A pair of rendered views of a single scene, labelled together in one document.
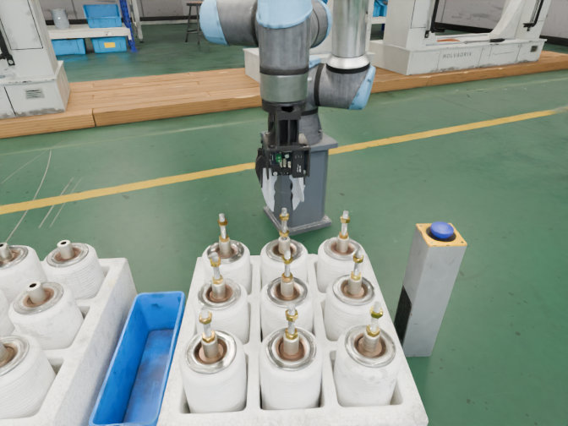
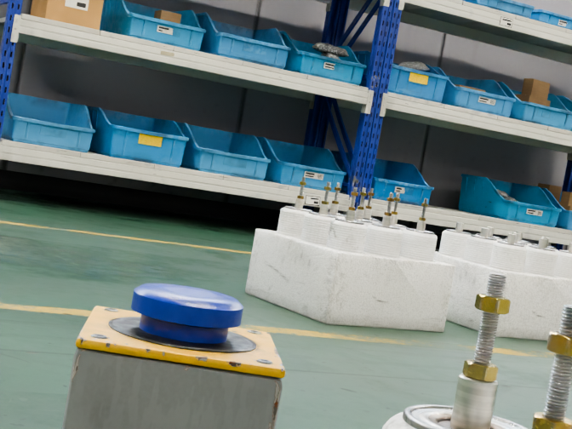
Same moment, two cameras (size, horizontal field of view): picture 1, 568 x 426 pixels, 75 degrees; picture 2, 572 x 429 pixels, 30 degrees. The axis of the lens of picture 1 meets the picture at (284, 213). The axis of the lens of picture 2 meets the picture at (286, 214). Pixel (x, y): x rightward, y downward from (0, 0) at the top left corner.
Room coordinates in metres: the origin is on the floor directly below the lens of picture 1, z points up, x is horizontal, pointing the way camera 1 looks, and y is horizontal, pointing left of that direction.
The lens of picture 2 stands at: (0.95, -0.29, 0.38)
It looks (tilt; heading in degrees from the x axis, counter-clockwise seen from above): 3 degrees down; 177
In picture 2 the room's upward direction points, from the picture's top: 10 degrees clockwise
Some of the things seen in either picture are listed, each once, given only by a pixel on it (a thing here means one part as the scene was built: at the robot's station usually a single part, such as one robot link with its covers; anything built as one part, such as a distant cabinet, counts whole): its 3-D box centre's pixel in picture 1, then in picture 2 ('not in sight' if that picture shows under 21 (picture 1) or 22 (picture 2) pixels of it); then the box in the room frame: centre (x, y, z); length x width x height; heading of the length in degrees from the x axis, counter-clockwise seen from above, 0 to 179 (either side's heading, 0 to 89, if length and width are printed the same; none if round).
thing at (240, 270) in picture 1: (229, 285); not in sight; (0.59, 0.12, 0.16); 0.10 x 0.10 x 0.18
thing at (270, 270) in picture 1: (284, 283); not in sight; (0.59, 0.00, 0.16); 0.10 x 0.10 x 0.18
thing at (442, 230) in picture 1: (441, 231); (185, 320); (0.56, -0.29, 0.32); 0.04 x 0.04 x 0.02
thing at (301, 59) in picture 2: not in sight; (311, 59); (-4.47, 0.04, 0.89); 0.50 x 0.38 x 0.21; 24
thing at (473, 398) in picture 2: (370, 340); (473, 406); (0.36, -0.13, 0.26); 0.02 x 0.02 x 0.03
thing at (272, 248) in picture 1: (284, 250); not in sight; (0.59, 0.00, 0.25); 0.08 x 0.08 x 0.01
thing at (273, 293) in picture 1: (286, 292); not in sight; (0.48, -0.01, 0.25); 0.08 x 0.08 x 0.01
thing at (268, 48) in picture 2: not in sight; (237, 42); (-4.27, -0.35, 0.89); 0.50 x 0.38 x 0.21; 22
